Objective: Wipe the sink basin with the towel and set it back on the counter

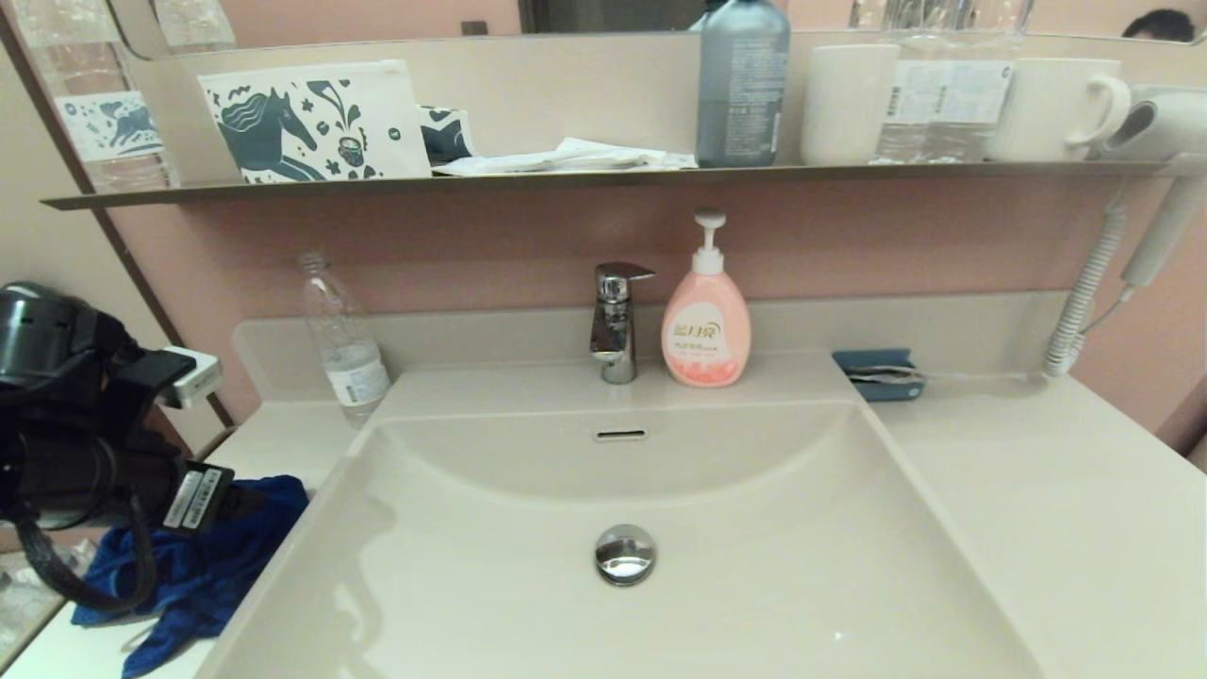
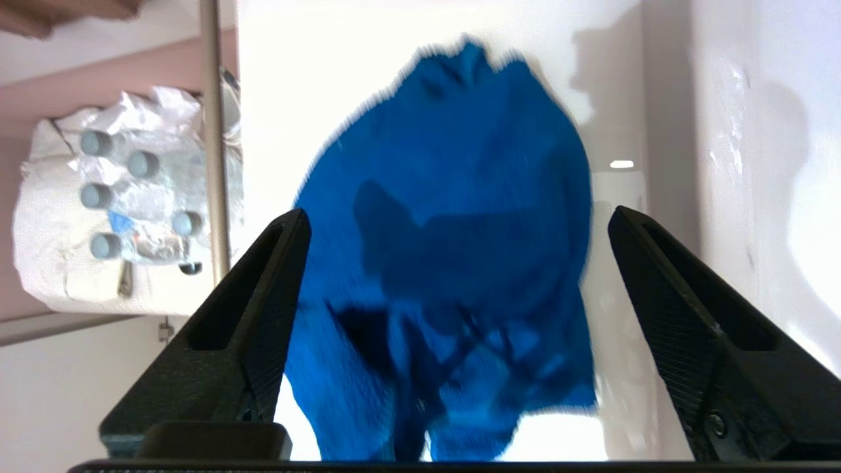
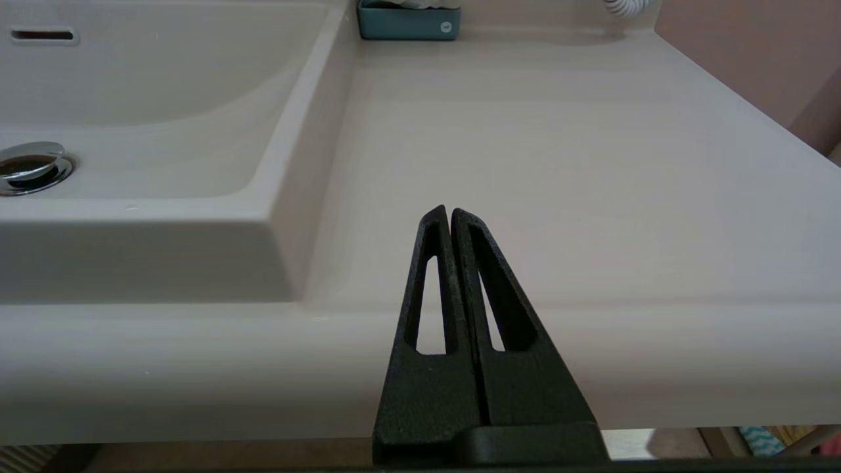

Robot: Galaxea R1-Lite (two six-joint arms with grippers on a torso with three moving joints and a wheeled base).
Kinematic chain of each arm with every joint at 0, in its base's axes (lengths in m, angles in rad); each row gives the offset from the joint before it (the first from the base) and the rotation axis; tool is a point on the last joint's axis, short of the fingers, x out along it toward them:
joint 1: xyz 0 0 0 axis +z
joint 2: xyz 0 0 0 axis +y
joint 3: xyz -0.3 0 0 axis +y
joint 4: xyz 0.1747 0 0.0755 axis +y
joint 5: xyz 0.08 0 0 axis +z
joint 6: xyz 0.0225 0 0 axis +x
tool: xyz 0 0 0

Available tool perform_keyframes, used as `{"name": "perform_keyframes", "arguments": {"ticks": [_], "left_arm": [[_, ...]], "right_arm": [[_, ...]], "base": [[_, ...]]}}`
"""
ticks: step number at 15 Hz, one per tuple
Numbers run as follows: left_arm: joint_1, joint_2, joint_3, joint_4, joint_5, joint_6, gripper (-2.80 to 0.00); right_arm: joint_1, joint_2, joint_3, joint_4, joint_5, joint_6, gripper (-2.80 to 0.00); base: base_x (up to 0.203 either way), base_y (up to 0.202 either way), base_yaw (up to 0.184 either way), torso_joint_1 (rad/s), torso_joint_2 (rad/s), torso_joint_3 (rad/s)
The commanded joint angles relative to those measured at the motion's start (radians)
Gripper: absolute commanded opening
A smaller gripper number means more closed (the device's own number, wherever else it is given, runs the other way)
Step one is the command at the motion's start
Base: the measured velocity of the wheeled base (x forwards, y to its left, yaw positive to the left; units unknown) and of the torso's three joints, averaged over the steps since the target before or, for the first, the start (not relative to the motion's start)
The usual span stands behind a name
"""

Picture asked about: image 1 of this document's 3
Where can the chrome drain stopper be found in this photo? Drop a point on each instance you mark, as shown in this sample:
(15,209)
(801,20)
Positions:
(625,554)

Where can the white hair dryer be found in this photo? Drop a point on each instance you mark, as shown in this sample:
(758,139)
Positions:
(1169,123)

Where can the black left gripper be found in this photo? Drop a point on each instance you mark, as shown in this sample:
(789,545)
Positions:
(189,495)

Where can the teal soap tray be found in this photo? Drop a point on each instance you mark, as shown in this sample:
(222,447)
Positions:
(866,363)

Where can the small dark patterned pouch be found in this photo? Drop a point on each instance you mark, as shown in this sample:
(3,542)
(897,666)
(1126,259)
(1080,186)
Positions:
(445,135)

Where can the white crumpled towel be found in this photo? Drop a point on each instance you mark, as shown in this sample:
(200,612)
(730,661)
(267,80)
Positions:
(575,156)

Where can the white ceramic sink basin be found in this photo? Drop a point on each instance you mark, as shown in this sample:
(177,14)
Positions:
(754,585)

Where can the pink soap pump bottle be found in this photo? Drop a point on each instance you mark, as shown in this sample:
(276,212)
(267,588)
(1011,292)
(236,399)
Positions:
(705,335)

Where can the wall mirror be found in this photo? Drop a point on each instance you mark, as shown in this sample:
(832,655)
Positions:
(377,19)

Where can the labelled clear water bottle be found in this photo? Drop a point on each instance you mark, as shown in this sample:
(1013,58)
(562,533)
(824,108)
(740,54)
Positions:
(910,102)
(981,102)

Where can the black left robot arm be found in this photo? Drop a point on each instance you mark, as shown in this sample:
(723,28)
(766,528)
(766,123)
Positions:
(57,415)

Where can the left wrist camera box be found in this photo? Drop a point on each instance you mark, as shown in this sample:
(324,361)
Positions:
(193,375)

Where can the horse label clear bottle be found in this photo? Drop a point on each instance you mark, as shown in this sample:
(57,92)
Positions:
(104,127)

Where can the white horse print pouch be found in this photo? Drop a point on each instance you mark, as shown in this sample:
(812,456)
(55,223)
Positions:
(311,123)

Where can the metal wall shelf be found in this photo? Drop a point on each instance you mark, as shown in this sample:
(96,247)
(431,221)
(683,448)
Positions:
(566,181)

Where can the grey lotion bottle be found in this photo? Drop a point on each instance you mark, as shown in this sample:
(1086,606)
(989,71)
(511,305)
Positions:
(743,94)

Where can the clear plastic water bottle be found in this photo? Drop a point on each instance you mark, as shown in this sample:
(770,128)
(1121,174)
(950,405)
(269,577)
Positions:
(351,363)

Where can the chrome faucet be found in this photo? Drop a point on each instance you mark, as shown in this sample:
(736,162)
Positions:
(615,325)

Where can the dark blue towel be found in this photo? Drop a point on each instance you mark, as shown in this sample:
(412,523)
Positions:
(217,556)

